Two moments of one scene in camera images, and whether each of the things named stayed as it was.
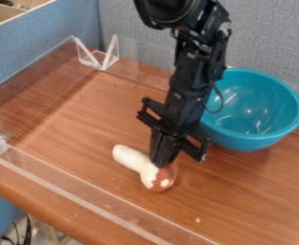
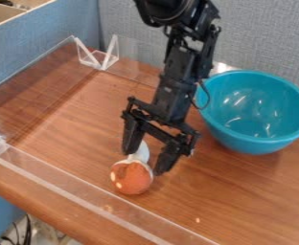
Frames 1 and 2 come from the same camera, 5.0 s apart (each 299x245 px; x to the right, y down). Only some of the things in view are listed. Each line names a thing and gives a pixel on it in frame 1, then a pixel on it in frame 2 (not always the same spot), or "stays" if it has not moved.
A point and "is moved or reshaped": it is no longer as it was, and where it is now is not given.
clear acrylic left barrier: [58, 59] stays
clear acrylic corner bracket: [99, 58] stays
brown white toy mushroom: [158, 178] is moved or reshaped
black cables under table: [28, 235] stays
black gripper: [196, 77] to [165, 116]
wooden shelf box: [3, 11] stays
